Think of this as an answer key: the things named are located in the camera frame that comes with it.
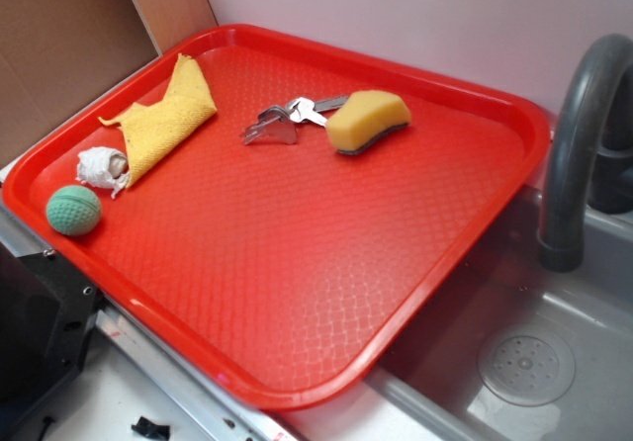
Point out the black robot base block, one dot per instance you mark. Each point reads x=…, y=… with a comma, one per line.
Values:
x=48, y=310

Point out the crumpled white paper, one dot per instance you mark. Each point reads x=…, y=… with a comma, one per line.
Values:
x=103, y=168

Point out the silver key bunch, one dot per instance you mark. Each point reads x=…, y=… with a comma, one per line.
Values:
x=280, y=122

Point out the yellow sponge with scourer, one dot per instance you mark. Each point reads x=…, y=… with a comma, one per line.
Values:
x=364, y=118

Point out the yellow cloth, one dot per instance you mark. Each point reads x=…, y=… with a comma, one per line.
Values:
x=152, y=132

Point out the grey toy sink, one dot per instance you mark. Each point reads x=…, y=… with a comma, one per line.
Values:
x=427, y=384

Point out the green dimpled ball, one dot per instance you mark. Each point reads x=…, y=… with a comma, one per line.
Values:
x=73, y=210

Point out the round sink drain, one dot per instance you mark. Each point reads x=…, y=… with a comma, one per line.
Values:
x=526, y=365

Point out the grey plastic faucet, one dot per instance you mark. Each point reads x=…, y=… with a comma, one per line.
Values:
x=590, y=163

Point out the black tape scrap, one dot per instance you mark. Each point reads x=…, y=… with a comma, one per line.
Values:
x=150, y=430

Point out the brown cardboard panel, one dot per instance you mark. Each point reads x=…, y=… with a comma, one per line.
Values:
x=58, y=56

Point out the aluminium frame rail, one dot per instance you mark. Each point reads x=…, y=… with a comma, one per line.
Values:
x=126, y=374

